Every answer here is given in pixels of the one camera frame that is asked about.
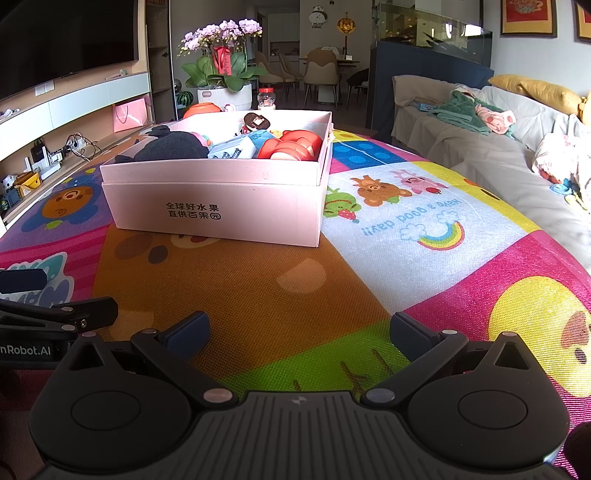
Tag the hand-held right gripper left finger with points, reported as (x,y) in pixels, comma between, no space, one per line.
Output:
(184,333)

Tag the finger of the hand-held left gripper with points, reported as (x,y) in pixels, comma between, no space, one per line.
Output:
(78,310)
(23,280)

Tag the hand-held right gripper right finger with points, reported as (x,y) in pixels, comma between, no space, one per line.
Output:
(411,334)

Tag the pink cardboard box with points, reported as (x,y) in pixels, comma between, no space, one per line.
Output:
(207,203)

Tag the black plush toy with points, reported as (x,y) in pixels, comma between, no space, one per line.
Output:
(171,145)

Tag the light blue plastic tool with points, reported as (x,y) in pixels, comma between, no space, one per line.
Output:
(231,150)

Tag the pink and teal toy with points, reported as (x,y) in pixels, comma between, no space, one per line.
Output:
(203,138)

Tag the blue and white packet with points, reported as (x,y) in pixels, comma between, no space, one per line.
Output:
(261,137)

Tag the red hooded doll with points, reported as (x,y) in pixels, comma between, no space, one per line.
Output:
(288,147)

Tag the brown and white toy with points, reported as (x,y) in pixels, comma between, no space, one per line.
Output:
(256,122)

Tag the yellow toy vehicle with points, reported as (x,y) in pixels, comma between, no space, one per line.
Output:
(25,180)

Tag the colourful cartoon play mat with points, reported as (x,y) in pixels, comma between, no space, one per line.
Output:
(277,277)

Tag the white television cabinet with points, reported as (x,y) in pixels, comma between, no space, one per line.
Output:
(78,104)

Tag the beige sofa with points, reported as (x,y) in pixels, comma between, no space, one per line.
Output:
(461,147)

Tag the pink paper bag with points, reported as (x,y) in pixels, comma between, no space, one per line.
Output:
(130,114)

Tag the small colourful toy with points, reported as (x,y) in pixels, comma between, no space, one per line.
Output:
(565,188)

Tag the orange ball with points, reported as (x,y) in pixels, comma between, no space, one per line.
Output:
(202,110)

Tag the green cloth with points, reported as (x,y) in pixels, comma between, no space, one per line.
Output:
(461,113)

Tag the pink cloth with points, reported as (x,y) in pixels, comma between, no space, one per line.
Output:
(496,120)

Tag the watermelon pattern ball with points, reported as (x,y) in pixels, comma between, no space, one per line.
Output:
(185,99)

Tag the potted pink orchid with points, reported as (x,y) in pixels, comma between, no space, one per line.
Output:
(226,97)

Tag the black television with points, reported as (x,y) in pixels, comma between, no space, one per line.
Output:
(60,37)

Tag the clear jar with red lid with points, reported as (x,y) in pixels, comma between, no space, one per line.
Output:
(267,99)

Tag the fish tank on blue cabinet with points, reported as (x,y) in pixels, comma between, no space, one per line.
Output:
(415,83)

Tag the black chair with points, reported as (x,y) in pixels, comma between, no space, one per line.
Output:
(358,83)

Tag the yellow pillow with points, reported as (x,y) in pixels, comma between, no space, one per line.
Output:
(540,90)

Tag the beige dining chair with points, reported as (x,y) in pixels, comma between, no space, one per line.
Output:
(323,69)

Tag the dining table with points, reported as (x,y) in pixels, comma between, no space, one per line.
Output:
(351,59)

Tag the yellow duck plush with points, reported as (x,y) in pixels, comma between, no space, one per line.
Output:
(586,108)

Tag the orange hanging ornament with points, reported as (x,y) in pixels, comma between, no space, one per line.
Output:
(346,25)

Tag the wall clock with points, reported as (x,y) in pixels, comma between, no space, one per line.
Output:
(317,16)

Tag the small framed wall picture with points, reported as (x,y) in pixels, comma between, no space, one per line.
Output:
(528,16)

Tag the wide framed wall picture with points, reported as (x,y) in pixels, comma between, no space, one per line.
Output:
(584,18)

